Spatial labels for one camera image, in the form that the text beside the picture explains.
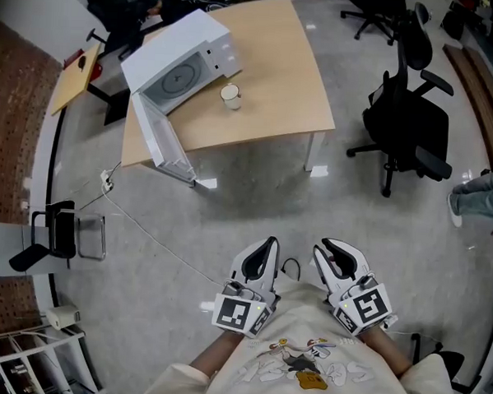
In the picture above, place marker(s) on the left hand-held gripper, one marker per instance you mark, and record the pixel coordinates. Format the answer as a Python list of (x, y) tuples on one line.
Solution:
[(234, 311)]

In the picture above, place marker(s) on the white microwave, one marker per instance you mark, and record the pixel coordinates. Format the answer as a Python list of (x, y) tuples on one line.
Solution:
[(175, 65)]

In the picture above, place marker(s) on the white shelf rack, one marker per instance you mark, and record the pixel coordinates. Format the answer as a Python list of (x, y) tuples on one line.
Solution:
[(24, 357)]

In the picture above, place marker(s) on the red object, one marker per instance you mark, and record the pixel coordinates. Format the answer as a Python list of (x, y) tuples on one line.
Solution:
[(97, 70)]

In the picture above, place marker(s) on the white table leg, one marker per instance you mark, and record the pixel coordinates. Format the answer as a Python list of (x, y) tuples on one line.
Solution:
[(314, 152)]

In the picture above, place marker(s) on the small wooden side table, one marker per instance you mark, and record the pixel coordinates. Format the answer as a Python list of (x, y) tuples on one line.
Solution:
[(73, 82)]

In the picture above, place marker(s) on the white power strip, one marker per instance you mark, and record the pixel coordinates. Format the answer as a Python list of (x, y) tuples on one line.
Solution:
[(106, 180)]

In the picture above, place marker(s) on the beige box device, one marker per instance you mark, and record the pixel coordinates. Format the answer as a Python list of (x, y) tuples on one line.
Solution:
[(62, 317)]

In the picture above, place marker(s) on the cream printed shirt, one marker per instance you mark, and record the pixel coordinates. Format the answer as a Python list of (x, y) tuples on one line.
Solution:
[(303, 380)]

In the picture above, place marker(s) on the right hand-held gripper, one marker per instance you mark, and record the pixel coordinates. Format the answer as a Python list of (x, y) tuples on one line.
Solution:
[(366, 307)]

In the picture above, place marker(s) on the person's left forearm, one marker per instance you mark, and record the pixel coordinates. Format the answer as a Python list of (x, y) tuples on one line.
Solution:
[(215, 351)]

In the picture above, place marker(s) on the black folding chair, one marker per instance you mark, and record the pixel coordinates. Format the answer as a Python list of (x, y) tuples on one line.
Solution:
[(61, 232)]

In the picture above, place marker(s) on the white mug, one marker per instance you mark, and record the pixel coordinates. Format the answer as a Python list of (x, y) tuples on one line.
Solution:
[(231, 97)]

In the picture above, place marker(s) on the person's right forearm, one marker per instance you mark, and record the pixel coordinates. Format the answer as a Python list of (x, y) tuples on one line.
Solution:
[(386, 354)]

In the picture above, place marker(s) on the black mesh office chair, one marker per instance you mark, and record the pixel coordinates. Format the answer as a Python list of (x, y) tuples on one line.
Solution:
[(411, 126)]

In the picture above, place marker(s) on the black swivel chair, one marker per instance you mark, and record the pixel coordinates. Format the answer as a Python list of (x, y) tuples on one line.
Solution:
[(116, 12)]

